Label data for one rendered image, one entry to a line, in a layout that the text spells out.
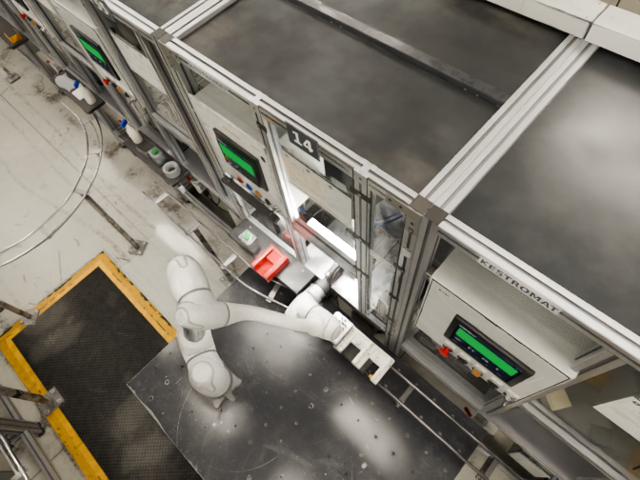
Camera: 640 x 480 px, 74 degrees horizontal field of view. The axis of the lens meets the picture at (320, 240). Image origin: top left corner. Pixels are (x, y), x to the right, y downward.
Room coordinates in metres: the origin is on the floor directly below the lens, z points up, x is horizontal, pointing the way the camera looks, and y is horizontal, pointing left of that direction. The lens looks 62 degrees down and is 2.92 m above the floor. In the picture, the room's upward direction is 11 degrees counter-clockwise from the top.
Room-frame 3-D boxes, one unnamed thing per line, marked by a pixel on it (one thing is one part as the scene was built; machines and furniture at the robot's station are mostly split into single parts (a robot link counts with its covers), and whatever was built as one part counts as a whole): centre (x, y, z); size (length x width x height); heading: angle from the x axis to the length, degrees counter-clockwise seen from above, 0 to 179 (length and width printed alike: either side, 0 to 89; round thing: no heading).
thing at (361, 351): (0.51, -0.07, 0.84); 0.36 x 0.14 x 0.10; 38
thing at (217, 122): (1.21, 0.16, 1.60); 0.42 x 0.29 x 0.46; 38
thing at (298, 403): (0.31, 0.27, 0.66); 1.50 x 1.06 x 0.04; 38
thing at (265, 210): (1.13, 0.27, 1.37); 0.36 x 0.04 x 0.04; 38
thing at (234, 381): (0.48, 0.64, 0.71); 0.22 x 0.18 x 0.06; 38
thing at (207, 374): (0.51, 0.66, 0.85); 0.18 x 0.16 x 0.22; 19
